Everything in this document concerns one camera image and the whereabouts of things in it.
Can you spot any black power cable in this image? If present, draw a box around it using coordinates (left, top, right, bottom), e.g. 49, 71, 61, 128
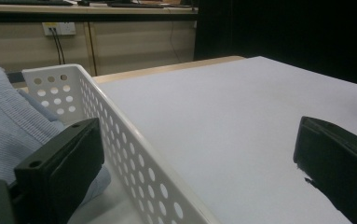
53, 27, 66, 65
48, 27, 62, 65

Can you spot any black curtain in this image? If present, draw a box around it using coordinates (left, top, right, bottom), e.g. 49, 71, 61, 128
194, 0, 357, 90

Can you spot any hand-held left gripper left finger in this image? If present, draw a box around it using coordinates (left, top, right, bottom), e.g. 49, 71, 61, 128
13, 117, 105, 224

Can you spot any black keyboard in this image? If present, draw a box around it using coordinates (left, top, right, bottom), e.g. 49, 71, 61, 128
0, 0, 75, 7
107, 2, 165, 9

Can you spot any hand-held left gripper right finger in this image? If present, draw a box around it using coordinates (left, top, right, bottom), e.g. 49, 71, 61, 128
293, 116, 357, 224

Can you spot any light blue knit tank top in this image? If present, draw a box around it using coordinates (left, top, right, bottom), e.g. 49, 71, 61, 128
0, 63, 112, 206

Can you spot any white perforated plastic basket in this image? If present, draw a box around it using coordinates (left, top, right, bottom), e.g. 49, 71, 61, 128
7, 63, 222, 224

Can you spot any thin black cable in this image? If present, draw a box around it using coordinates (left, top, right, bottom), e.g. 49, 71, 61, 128
166, 7, 181, 63

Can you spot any beige office desk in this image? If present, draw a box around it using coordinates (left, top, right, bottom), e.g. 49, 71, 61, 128
0, 0, 199, 77

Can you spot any white wall power socket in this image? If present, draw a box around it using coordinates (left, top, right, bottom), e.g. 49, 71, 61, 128
41, 21, 77, 36

